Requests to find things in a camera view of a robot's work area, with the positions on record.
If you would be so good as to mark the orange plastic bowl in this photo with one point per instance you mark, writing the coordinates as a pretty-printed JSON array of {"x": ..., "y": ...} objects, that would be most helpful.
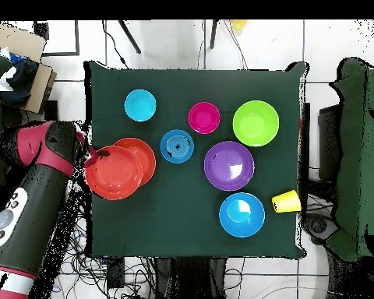
[
  {"x": 115, "y": 174},
  {"x": 146, "y": 156}
]

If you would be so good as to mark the small dark blue bowl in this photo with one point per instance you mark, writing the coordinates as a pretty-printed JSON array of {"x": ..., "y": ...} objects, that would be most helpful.
[{"x": 176, "y": 146}]

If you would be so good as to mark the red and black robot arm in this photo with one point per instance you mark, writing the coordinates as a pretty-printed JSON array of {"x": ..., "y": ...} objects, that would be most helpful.
[{"x": 31, "y": 187}]

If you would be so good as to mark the small cyan plastic bowl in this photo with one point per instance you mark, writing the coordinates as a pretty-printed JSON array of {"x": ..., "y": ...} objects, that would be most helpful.
[{"x": 140, "y": 104}]

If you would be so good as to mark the blue and white cloth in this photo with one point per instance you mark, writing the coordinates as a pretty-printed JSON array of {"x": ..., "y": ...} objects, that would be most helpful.
[{"x": 22, "y": 78}]

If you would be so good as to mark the dark green tablecloth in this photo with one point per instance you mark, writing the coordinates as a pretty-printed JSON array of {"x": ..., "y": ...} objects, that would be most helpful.
[{"x": 174, "y": 84}]

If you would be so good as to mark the pink plastic bowl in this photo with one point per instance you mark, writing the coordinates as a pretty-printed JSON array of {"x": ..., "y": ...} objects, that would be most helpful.
[{"x": 204, "y": 118}]

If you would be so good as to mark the black tripod leg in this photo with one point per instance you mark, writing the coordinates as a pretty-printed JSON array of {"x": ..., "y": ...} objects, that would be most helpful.
[
  {"x": 213, "y": 34},
  {"x": 129, "y": 37}
]

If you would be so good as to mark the purple plastic bowl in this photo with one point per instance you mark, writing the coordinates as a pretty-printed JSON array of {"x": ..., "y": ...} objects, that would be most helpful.
[{"x": 229, "y": 166}]

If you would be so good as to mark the cardboard box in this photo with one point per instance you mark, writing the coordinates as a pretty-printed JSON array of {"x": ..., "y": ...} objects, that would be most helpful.
[{"x": 15, "y": 40}]

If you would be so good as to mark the large blue plastic bowl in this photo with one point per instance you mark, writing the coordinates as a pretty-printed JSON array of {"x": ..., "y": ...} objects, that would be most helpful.
[{"x": 242, "y": 215}]

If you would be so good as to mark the large green plastic bowl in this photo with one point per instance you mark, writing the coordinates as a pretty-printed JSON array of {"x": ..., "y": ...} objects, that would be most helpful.
[{"x": 255, "y": 123}]

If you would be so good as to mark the small yellow object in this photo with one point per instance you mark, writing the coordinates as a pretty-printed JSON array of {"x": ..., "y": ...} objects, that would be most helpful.
[{"x": 239, "y": 25}]

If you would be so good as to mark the yellow plastic cup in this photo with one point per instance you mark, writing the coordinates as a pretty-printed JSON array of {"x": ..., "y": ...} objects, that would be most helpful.
[{"x": 287, "y": 201}]

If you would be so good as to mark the black equipment base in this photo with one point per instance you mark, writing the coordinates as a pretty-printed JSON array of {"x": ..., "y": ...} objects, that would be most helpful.
[{"x": 318, "y": 225}]

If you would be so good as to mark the black bench frame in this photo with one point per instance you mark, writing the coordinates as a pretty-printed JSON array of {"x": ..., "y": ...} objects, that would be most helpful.
[
  {"x": 51, "y": 111},
  {"x": 329, "y": 143}
]

